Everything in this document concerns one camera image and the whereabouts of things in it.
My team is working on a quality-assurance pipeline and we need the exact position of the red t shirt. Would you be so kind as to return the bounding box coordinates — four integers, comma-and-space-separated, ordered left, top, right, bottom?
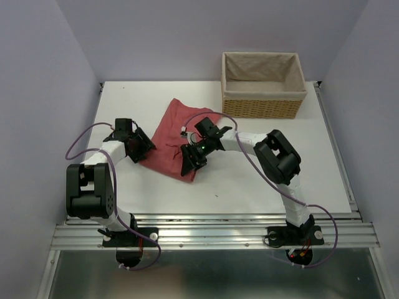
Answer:
140, 98, 221, 183

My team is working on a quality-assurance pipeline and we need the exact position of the aluminium mounting rail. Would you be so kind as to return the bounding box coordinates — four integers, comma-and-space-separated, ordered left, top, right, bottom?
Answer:
50, 211, 380, 250

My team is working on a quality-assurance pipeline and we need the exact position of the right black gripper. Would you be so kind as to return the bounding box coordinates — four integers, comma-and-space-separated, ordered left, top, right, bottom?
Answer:
180, 138, 213, 177

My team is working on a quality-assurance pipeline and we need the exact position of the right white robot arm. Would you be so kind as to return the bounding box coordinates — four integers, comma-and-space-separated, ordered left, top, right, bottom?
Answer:
181, 117, 324, 248

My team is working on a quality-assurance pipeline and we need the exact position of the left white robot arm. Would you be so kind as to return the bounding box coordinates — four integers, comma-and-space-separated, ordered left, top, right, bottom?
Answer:
65, 118, 158, 248

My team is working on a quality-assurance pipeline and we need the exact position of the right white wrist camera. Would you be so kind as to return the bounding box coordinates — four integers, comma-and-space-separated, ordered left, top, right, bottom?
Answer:
180, 126, 197, 145

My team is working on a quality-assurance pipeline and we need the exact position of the wicker basket with liner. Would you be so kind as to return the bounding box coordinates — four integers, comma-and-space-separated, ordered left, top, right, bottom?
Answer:
221, 52, 307, 119

